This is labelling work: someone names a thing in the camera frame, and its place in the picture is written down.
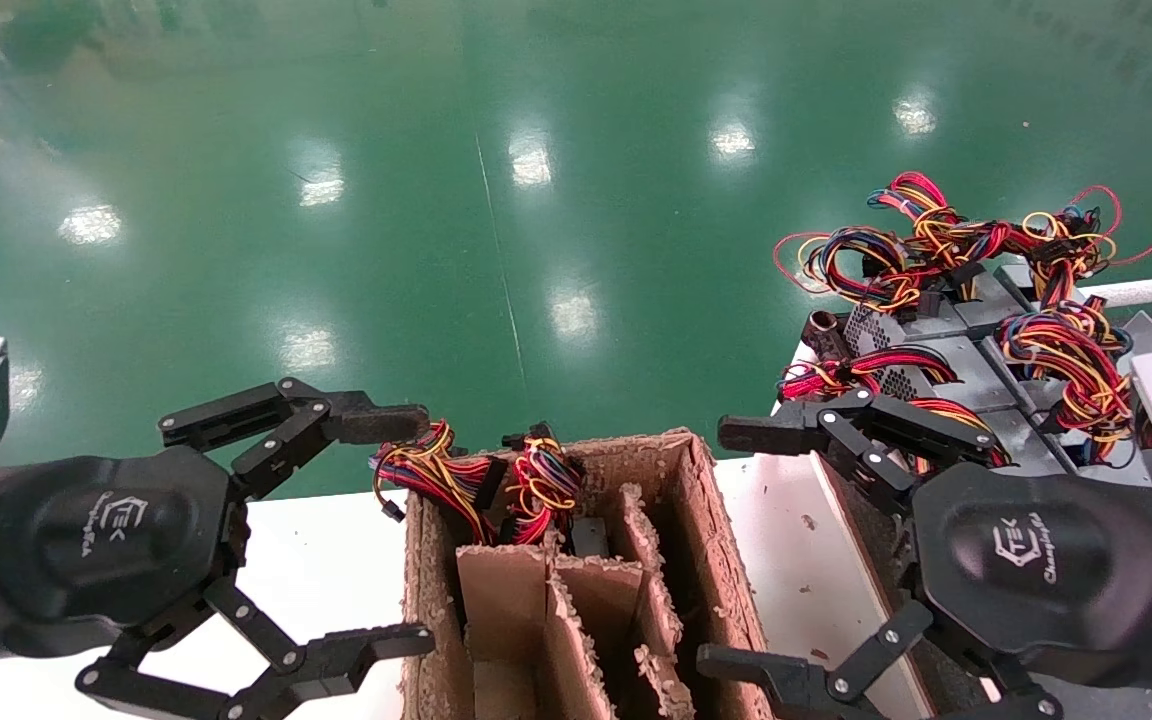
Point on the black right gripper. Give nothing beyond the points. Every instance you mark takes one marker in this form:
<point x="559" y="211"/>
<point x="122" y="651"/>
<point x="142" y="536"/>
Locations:
<point x="1036" y="560"/>

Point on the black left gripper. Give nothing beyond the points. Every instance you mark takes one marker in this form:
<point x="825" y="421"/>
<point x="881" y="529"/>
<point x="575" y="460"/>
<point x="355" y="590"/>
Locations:
<point x="116" y="540"/>

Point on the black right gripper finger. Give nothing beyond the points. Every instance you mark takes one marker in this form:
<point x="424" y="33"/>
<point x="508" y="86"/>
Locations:
<point x="764" y="432"/>

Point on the brown cardboard box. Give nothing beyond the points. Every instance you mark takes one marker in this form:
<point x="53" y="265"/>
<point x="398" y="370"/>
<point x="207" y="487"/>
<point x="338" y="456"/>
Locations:
<point x="711" y="560"/>

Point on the mesh-faced grey power supply unit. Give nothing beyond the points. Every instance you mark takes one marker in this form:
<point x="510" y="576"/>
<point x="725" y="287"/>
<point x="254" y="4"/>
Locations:
<point x="876" y="328"/>

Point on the silver power supply unit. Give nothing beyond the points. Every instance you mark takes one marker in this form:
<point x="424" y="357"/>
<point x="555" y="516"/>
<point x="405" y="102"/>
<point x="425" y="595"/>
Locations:
<point x="966" y="378"/>
<point x="1031" y="395"/>
<point x="1016" y="272"/>
<point x="1026" y="440"/>

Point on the cardboard divider insert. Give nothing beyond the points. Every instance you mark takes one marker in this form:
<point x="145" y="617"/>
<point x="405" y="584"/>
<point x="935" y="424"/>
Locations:
<point x="586" y="600"/>

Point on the dark grey power supply unit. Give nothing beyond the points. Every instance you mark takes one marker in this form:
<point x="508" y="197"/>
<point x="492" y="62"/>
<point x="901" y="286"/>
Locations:
<point x="986" y="305"/>

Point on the dark cylindrical post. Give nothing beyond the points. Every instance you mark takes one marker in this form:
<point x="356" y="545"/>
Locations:
<point x="823" y="335"/>

